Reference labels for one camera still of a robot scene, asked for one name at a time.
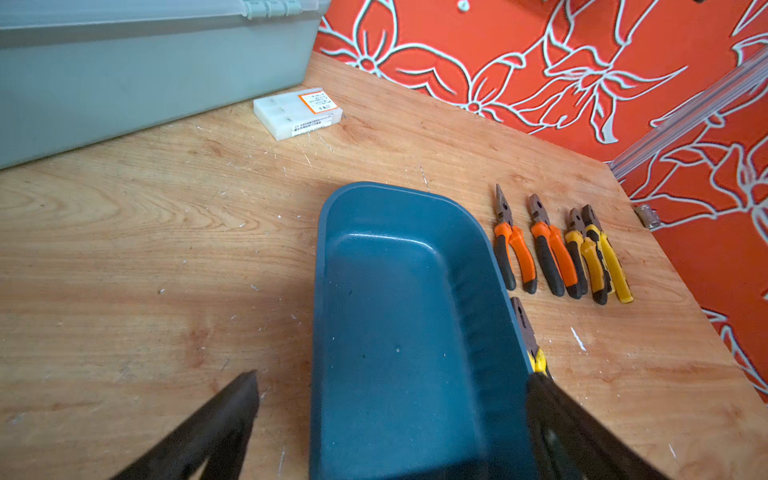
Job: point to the orange combination pliers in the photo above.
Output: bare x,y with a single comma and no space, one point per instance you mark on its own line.
554,259

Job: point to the translucent lidded storage container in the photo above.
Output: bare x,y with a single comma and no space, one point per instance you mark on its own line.
74,73

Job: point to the yellow-orange large pliers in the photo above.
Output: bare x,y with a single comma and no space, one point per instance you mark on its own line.
586,258

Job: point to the yellow needle-nose pliers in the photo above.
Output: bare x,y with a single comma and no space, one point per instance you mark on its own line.
614,274

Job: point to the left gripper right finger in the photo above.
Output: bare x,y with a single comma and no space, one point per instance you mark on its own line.
569,443

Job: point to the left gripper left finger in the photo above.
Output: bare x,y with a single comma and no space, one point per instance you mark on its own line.
215,438

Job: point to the blue plastic storage box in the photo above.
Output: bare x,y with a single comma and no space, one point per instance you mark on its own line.
419,369

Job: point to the yellow combination pliers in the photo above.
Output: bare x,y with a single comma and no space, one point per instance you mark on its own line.
535,354

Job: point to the small white cardboard box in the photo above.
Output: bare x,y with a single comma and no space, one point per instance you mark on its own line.
291,114

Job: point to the small orange needle-nose pliers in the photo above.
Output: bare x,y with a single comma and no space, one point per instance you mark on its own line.
509,244

